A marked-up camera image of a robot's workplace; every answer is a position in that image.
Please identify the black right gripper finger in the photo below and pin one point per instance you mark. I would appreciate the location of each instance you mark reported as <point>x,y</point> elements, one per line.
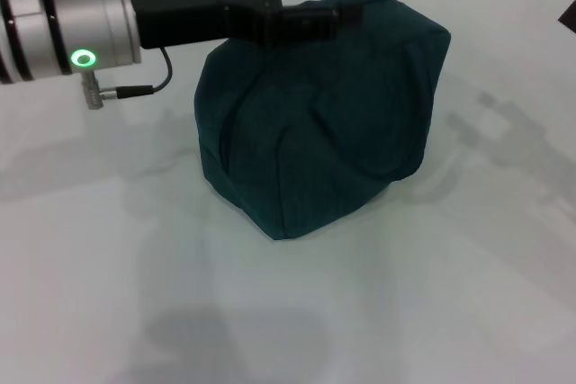
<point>569,17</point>

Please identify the dark teal insulated lunch bag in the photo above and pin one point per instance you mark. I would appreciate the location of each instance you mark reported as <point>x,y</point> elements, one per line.
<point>324,132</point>

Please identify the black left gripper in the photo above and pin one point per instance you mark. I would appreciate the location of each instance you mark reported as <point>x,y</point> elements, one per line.
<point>193,11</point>

